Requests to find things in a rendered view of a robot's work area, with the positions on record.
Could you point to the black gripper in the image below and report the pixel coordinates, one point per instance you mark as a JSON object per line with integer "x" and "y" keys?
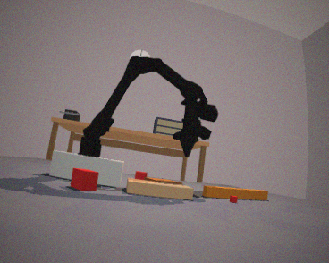
{"x": 188, "y": 135}

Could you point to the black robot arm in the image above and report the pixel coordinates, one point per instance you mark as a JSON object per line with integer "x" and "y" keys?
{"x": 90, "y": 143}

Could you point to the orange long bar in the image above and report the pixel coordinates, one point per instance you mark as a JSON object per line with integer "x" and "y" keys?
{"x": 221, "y": 192}

